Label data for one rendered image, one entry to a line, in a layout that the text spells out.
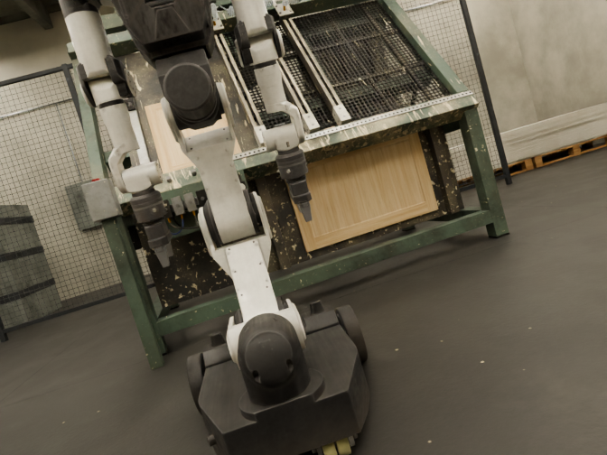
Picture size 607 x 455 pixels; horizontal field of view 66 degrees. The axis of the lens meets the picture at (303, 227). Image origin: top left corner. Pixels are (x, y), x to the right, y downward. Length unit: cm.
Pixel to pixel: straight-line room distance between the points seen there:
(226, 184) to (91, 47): 50
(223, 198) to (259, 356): 52
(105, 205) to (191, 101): 125
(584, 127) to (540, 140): 64
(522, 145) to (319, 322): 543
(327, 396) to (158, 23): 97
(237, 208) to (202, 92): 38
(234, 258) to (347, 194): 156
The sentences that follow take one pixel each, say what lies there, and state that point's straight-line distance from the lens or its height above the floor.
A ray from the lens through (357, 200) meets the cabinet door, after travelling 288.
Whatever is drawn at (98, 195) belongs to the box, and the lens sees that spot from 234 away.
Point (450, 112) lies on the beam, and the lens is 292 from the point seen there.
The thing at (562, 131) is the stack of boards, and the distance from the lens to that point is 706.
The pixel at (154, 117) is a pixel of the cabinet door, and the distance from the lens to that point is 290.
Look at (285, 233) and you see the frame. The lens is 279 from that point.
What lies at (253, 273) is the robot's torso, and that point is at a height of 43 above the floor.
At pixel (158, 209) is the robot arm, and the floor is 69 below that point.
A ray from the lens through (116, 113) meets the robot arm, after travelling 139.
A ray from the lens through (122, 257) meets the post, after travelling 235.
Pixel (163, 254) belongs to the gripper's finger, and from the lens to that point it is 139.
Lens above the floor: 64
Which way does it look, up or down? 5 degrees down
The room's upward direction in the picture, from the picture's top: 17 degrees counter-clockwise
